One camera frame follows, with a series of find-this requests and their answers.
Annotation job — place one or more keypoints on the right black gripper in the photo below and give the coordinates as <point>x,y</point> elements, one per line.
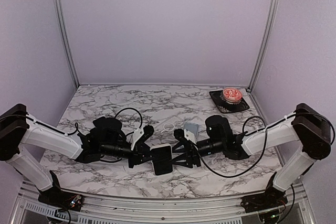
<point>191,155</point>

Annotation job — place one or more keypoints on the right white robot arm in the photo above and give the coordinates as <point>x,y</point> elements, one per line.
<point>313,131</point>

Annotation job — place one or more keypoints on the right aluminium frame post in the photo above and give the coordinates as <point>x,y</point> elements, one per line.
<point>272,12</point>

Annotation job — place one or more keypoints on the aluminium frame post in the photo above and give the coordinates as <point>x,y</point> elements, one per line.
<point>272,12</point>
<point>65,42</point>

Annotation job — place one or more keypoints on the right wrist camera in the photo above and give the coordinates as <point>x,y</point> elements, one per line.
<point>183,135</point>

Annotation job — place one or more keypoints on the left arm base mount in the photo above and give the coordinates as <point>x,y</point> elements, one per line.
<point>57,197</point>

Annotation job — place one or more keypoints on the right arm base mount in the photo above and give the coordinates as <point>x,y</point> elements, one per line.
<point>270,198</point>

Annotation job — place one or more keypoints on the black patterned tray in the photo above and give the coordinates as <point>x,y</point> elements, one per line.
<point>226,107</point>

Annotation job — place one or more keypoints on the front aluminium rail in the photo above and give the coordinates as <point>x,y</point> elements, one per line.
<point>110,209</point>

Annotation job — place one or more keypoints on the left aluminium frame post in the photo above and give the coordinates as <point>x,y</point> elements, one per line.
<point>65,42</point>

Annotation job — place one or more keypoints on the red patterned bowl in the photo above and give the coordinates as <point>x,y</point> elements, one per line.
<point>232,95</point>

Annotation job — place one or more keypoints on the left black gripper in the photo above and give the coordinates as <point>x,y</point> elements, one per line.
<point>141,150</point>

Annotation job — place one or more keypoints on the grey phone case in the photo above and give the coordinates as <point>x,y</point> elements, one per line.
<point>161,146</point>

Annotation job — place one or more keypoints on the blue phone case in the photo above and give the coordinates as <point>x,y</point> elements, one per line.
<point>191,127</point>

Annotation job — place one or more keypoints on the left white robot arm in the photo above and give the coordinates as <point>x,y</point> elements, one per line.
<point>19,128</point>

